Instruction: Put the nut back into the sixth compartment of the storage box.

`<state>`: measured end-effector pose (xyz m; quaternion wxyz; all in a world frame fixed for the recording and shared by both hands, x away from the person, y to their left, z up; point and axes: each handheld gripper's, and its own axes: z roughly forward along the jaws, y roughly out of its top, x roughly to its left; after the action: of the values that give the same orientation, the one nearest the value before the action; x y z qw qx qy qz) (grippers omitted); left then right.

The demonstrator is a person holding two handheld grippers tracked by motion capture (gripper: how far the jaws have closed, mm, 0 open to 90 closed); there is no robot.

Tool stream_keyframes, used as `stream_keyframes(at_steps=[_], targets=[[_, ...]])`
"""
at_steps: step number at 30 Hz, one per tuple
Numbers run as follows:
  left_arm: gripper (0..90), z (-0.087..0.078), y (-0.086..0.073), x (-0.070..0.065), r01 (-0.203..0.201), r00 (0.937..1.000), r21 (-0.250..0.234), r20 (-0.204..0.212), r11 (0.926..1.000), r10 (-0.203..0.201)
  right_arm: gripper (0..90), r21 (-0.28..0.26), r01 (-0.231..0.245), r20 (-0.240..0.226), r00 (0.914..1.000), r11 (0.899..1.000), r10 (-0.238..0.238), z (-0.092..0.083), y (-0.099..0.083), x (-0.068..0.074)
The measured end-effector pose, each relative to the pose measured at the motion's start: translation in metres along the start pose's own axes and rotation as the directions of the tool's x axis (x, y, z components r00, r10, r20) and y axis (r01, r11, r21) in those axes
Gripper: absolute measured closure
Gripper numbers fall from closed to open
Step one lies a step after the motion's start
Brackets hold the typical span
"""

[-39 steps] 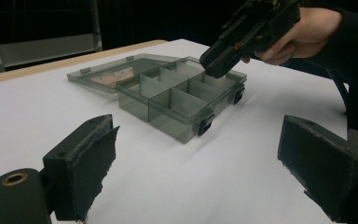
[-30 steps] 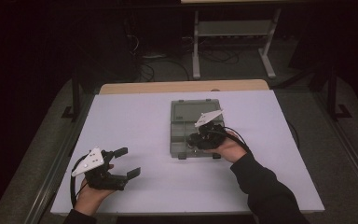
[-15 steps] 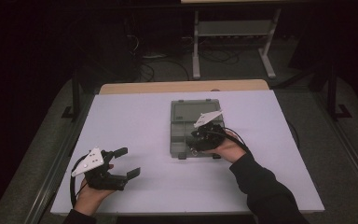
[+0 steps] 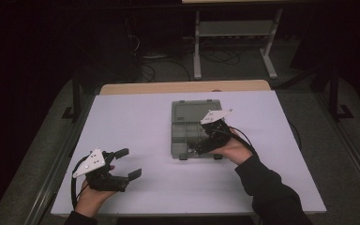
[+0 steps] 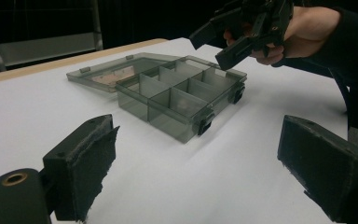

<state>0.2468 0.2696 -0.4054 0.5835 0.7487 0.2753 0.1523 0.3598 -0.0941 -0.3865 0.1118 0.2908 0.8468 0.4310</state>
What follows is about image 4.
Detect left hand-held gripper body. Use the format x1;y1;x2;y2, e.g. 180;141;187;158
72;147;129;192

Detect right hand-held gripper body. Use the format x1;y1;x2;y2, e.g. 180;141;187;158
200;108;233;150

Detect grey plastic organizer box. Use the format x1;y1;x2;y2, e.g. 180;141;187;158
170;98;225;161

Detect person's left hand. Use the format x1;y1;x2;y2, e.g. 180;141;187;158
74;181;117;218

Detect person's right hand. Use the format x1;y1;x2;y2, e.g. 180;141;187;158
210;128;254;166

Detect white work board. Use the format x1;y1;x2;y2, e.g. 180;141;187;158
50;90;327;218

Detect black metal stand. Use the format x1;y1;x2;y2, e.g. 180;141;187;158
326;64;354;122
61;69;83;124

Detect white metal stand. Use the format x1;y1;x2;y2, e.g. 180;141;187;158
192;8;284;81

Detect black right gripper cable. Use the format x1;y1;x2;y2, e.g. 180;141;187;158
223;125;260;157

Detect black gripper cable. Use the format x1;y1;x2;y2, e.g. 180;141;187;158
70;156;90;210
223;125;260;157

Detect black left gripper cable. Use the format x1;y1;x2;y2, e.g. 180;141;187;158
70;156;90;210

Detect black cable beside board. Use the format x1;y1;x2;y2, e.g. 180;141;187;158
288;121;303;152

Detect black floor cables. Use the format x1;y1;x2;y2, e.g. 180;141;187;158
139;46;242;83

